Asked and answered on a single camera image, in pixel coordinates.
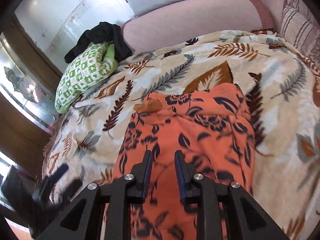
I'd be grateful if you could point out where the wooden door with stained glass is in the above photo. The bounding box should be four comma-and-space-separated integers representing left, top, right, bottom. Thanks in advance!
0, 15, 63, 180

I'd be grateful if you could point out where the black cloth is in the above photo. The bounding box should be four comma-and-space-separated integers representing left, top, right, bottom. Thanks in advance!
64, 22, 132, 64

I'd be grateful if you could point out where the orange floral garment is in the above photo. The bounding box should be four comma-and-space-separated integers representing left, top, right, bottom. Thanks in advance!
104, 84, 257, 240

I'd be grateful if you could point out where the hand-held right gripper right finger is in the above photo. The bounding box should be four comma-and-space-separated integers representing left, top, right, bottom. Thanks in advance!
174, 150, 290, 240

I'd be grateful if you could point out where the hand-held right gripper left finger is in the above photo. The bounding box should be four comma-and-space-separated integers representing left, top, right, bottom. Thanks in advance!
37, 150, 153, 240

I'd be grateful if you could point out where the small striped cushion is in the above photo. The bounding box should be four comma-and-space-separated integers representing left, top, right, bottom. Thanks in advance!
279, 5, 320, 63

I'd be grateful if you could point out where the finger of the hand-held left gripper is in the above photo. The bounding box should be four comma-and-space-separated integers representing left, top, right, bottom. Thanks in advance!
32, 163, 70, 203

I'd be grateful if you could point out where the cream leaf print blanket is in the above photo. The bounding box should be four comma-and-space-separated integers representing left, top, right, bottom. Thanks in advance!
41, 30, 320, 240

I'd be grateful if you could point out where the green checkered pillow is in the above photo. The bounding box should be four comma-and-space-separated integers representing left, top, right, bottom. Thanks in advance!
54, 42, 119, 114

